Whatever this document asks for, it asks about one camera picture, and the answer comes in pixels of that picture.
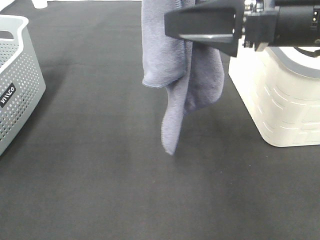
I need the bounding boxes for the white plastic basket grey rim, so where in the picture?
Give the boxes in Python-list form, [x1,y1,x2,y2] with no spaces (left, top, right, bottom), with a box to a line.
[228,47,320,147]

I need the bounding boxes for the grey-blue microfibre towel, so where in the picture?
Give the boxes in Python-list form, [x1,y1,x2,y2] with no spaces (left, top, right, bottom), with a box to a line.
[141,0,225,156]

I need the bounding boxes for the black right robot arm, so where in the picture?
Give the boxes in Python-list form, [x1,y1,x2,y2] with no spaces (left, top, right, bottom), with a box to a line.
[164,0,320,57]

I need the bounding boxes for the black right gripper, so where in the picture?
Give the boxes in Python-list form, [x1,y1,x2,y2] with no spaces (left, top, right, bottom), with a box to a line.
[164,0,279,57]

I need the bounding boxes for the white cylindrical object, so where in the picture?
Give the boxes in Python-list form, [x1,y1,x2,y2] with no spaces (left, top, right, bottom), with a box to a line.
[31,0,48,9]

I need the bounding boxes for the grey perforated plastic basket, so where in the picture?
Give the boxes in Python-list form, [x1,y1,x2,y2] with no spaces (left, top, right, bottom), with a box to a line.
[0,14,46,153]

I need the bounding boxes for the black table cloth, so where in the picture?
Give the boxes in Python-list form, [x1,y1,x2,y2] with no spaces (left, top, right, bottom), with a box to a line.
[0,0,320,240]

